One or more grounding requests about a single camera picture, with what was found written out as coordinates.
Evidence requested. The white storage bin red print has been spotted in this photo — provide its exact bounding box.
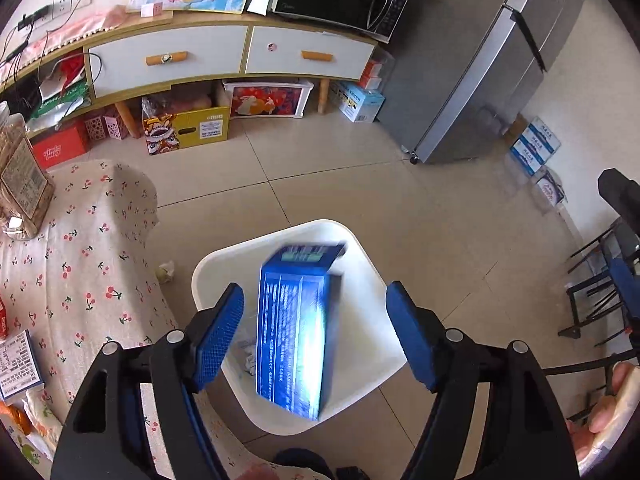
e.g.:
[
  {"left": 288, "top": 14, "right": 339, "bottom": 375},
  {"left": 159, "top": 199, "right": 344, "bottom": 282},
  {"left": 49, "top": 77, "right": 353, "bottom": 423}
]
[{"left": 222, "top": 80, "right": 315, "bottom": 119}]

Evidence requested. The blue white tissue carton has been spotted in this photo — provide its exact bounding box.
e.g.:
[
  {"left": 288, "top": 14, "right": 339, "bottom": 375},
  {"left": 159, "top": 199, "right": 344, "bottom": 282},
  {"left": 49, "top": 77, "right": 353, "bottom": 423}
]
[
  {"left": 519, "top": 135, "right": 552, "bottom": 166},
  {"left": 510, "top": 147, "right": 543, "bottom": 177},
  {"left": 529, "top": 116, "right": 562, "bottom": 153}
]

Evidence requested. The white plastic bin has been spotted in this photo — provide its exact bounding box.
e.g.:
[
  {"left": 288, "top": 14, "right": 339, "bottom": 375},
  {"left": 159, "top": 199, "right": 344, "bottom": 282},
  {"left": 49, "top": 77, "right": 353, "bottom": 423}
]
[{"left": 191, "top": 218, "right": 407, "bottom": 436}]

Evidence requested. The clear plastic snack jar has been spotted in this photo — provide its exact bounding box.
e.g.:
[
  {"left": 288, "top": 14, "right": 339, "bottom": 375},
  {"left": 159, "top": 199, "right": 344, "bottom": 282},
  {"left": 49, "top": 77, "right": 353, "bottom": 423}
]
[{"left": 0, "top": 112, "right": 56, "bottom": 240}]

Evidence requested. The brown cardboard box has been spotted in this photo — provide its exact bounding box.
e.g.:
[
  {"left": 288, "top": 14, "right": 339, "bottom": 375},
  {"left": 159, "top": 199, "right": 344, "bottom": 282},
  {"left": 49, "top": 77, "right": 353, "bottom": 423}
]
[{"left": 502, "top": 115, "right": 531, "bottom": 149}]

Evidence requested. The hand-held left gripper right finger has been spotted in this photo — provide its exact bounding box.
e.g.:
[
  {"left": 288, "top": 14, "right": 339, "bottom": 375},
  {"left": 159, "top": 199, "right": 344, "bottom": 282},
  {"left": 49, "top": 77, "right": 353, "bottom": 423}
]
[{"left": 385, "top": 281, "right": 581, "bottom": 480}]

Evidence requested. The white paper napkin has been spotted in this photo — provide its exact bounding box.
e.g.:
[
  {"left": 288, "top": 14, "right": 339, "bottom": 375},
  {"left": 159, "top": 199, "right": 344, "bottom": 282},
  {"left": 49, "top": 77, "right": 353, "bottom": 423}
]
[{"left": 25, "top": 390, "right": 66, "bottom": 461}]

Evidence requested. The pink cloth runner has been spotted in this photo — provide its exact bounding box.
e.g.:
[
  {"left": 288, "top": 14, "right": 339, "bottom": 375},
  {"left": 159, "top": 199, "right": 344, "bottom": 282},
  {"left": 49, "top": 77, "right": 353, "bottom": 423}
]
[{"left": 0, "top": 5, "right": 128, "bottom": 86}]

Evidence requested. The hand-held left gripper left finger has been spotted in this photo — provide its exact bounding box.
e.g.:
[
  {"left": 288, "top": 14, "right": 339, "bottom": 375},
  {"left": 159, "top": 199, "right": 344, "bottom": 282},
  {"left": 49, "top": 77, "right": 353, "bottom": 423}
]
[{"left": 50, "top": 282, "right": 246, "bottom": 480}]

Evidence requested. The red gift box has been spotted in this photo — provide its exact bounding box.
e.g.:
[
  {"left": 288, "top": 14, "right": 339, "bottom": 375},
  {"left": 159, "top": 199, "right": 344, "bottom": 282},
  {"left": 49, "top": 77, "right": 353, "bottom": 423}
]
[{"left": 30, "top": 122, "right": 91, "bottom": 169}]

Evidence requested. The blue and white carton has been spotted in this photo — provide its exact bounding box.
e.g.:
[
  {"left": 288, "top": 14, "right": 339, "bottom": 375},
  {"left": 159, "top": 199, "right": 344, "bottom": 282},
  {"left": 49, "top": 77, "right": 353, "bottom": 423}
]
[{"left": 330, "top": 80, "right": 386, "bottom": 123}]

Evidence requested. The small printed medicine box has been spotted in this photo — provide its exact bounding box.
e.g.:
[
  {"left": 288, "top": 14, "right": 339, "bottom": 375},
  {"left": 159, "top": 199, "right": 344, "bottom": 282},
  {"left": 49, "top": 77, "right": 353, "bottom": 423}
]
[{"left": 0, "top": 330, "right": 44, "bottom": 401}]

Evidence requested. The orange and white box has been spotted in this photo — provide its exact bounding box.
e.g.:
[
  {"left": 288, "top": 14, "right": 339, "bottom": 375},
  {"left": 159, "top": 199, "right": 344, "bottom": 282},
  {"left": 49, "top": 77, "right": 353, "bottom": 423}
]
[{"left": 357, "top": 59, "right": 384, "bottom": 92}]

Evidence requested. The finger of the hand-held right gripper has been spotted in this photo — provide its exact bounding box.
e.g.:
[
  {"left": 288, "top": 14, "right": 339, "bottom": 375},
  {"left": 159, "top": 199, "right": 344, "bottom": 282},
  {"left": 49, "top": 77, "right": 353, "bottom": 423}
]
[{"left": 598, "top": 169, "right": 640, "bottom": 223}]

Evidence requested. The white tissue pack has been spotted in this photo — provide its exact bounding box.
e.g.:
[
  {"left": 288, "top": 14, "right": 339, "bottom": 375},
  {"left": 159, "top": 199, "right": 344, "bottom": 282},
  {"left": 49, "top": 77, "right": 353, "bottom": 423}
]
[{"left": 537, "top": 170, "right": 567, "bottom": 207}]

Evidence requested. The blue cardboard box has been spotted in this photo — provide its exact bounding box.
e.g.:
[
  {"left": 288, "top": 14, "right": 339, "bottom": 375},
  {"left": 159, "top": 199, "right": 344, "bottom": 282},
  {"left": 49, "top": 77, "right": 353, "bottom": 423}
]
[{"left": 256, "top": 242, "right": 348, "bottom": 422}]

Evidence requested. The green bag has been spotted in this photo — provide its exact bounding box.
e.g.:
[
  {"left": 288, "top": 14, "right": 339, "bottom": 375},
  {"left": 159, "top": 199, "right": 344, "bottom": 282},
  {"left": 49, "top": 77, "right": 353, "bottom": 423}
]
[{"left": 27, "top": 85, "right": 89, "bottom": 120}]

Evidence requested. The cherry print tablecloth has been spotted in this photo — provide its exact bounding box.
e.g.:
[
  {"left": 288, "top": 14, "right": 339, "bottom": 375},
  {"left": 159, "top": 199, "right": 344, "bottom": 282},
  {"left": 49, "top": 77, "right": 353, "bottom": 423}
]
[{"left": 0, "top": 159, "right": 286, "bottom": 480}]

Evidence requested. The wide white cabinet drawer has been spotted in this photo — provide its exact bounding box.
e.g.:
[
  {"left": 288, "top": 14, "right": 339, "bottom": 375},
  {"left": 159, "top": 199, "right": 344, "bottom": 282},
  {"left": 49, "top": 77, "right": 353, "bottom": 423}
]
[{"left": 84, "top": 25, "right": 249, "bottom": 99}]

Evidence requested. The grey refrigerator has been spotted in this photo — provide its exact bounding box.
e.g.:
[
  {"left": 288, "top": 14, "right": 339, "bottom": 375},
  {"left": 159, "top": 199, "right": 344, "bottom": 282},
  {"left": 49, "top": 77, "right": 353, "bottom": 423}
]
[{"left": 376, "top": 0, "right": 588, "bottom": 165}]

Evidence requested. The black power adapter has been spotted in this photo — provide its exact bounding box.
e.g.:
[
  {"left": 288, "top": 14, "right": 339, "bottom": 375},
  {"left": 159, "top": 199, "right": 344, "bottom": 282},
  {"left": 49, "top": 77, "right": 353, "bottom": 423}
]
[{"left": 17, "top": 5, "right": 53, "bottom": 29}]

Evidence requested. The yellow printed cardboard box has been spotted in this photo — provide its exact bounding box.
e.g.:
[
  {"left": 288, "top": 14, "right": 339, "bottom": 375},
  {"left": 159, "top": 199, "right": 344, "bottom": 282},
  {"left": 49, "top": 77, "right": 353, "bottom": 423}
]
[{"left": 142, "top": 105, "right": 232, "bottom": 157}]

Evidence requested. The black frame blue chair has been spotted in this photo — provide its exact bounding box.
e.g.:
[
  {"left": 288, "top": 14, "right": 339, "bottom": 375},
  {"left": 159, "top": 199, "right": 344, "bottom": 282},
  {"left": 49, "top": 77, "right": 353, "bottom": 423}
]
[{"left": 557, "top": 220, "right": 640, "bottom": 343}]

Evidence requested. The person's right hand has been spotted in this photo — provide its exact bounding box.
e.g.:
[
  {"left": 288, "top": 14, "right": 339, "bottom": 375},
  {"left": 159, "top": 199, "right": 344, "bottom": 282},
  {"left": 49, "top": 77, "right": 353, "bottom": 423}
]
[{"left": 566, "top": 362, "right": 632, "bottom": 463}]

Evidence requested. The crumpled white tissue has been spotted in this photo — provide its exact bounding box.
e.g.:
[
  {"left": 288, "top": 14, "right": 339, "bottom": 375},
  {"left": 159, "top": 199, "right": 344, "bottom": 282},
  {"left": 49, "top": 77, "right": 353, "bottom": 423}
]
[{"left": 237, "top": 339, "right": 258, "bottom": 376}]

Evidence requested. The white wall outlet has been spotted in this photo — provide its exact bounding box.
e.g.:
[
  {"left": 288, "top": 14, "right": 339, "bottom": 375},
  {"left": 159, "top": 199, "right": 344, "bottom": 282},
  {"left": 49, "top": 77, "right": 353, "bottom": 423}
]
[{"left": 52, "top": 0, "right": 94, "bottom": 17}]

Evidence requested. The wooden cabinet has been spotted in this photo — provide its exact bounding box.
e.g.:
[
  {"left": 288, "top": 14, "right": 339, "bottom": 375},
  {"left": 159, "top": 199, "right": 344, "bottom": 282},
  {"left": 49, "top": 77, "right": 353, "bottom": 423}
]
[{"left": 0, "top": 7, "right": 396, "bottom": 140}]

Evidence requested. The orange peel piece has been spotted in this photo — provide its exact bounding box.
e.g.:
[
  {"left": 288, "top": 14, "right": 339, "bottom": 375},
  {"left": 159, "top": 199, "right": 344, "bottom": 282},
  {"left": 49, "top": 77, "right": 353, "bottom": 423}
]
[{"left": 0, "top": 402, "right": 31, "bottom": 436}]

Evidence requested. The narrow white cabinet drawer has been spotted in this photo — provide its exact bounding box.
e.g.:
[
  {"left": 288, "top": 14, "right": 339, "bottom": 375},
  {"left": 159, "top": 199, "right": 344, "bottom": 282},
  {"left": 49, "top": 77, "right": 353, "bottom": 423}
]
[{"left": 245, "top": 26, "right": 377, "bottom": 80}]

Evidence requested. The red bag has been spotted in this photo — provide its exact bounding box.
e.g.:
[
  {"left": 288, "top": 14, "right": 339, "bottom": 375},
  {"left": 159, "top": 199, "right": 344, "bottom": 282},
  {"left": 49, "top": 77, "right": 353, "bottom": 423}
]
[{"left": 52, "top": 55, "right": 89, "bottom": 82}]

